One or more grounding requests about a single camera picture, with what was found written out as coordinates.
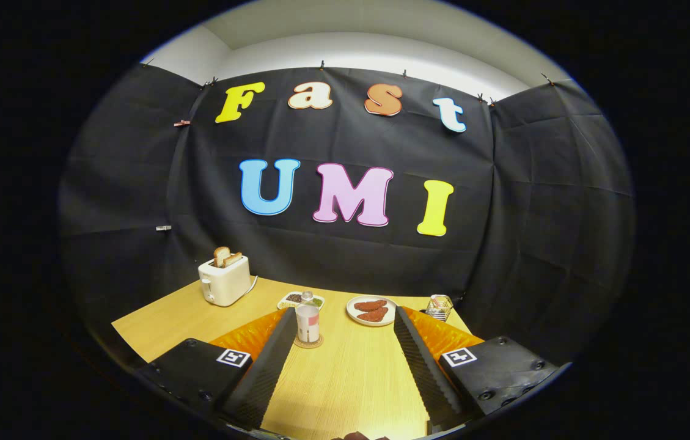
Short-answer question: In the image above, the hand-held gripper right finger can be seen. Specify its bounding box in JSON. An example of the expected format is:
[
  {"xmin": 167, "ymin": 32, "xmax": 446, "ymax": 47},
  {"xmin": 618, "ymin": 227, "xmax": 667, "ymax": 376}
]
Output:
[{"xmin": 392, "ymin": 306, "xmax": 565, "ymax": 435}]

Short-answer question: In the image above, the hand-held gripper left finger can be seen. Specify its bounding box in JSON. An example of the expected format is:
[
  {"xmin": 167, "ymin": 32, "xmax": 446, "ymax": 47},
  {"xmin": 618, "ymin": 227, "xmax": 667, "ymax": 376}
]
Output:
[{"xmin": 137, "ymin": 307, "xmax": 298, "ymax": 431}]

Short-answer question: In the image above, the clear plastic juice bottle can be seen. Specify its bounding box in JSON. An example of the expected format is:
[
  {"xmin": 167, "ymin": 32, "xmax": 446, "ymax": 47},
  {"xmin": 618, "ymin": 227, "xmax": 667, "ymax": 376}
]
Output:
[{"xmin": 295, "ymin": 291, "xmax": 321, "ymax": 344}]

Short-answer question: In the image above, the wooden table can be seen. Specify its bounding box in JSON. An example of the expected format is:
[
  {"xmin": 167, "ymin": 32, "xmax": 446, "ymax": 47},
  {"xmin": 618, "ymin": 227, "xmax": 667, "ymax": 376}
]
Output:
[{"xmin": 111, "ymin": 277, "xmax": 486, "ymax": 440}]

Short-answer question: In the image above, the white divided spice dish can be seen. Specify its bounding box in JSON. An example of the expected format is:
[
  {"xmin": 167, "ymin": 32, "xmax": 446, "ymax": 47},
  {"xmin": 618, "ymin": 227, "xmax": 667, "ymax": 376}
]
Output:
[{"xmin": 277, "ymin": 291, "xmax": 326, "ymax": 311}]

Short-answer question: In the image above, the white round plate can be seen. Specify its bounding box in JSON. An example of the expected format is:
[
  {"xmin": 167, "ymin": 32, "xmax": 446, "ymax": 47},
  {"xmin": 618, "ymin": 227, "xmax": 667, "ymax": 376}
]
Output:
[{"xmin": 346, "ymin": 295, "xmax": 398, "ymax": 327}]

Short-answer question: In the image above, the cream toaster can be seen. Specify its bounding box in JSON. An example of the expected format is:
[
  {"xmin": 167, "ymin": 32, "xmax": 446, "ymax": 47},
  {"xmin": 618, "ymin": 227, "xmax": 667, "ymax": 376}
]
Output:
[{"xmin": 198, "ymin": 254, "xmax": 252, "ymax": 307}]

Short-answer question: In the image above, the gold wire holder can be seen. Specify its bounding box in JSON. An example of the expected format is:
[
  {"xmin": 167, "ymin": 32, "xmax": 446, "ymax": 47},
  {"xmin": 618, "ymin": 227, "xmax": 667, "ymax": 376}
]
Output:
[{"xmin": 426, "ymin": 294, "xmax": 454, "ymax": 323}]

